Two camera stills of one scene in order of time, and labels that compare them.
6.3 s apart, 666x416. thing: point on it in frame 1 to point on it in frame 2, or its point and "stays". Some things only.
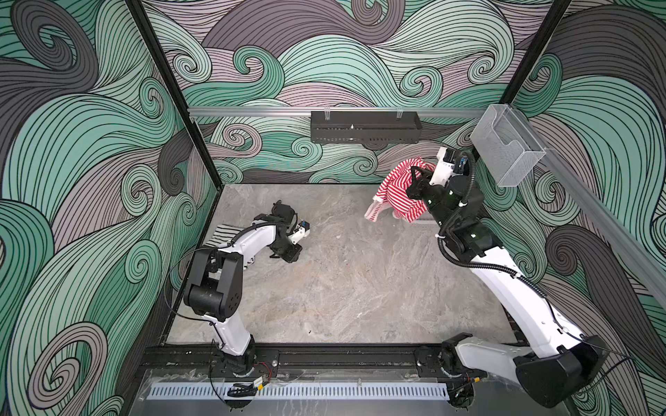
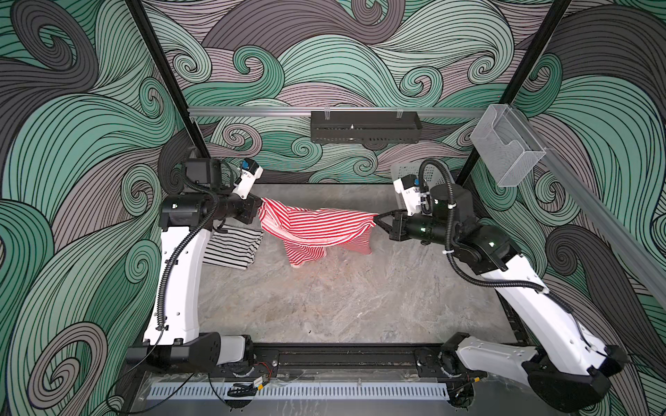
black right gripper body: (433, 198) to (417, 227)
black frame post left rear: (136, 9) stays
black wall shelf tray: (361, 127) stays
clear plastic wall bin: (506, 144) stays
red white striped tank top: (392, 193) to (307, 233)
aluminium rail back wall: (305, 113) stays
